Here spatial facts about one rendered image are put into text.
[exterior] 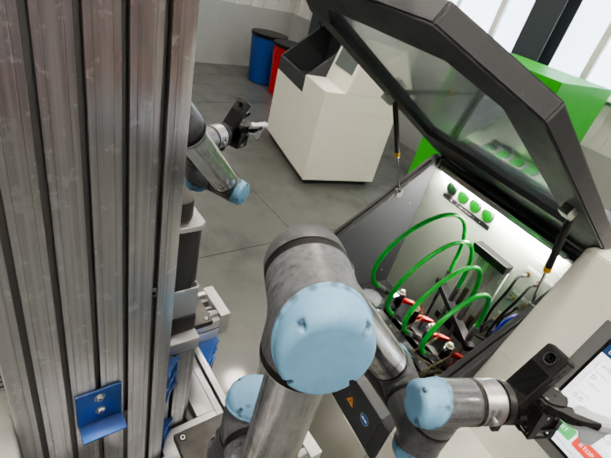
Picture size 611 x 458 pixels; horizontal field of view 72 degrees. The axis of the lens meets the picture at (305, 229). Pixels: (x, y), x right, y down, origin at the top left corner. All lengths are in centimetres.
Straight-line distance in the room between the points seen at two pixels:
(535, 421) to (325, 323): 50
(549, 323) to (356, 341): 84
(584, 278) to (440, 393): 61
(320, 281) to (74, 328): 40
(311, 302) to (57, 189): 33
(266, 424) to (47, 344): 34
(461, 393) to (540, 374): 14
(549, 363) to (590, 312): 42
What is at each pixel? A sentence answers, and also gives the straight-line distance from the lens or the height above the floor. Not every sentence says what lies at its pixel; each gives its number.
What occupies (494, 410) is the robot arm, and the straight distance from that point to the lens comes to 78.
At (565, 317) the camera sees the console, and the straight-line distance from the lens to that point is 124.
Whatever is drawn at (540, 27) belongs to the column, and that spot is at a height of 189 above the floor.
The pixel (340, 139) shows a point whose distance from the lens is 431.
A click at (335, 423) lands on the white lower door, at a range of 155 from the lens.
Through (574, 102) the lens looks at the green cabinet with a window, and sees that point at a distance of 409.
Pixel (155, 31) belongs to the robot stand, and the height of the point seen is 187.
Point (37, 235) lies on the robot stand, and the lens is 61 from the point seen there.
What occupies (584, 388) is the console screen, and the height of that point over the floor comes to 129.
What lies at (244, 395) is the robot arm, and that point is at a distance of 86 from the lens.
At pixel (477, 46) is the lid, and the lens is 69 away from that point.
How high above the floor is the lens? 198
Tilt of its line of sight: 32 degrees down
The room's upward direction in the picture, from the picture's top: 16 degrees clockwise
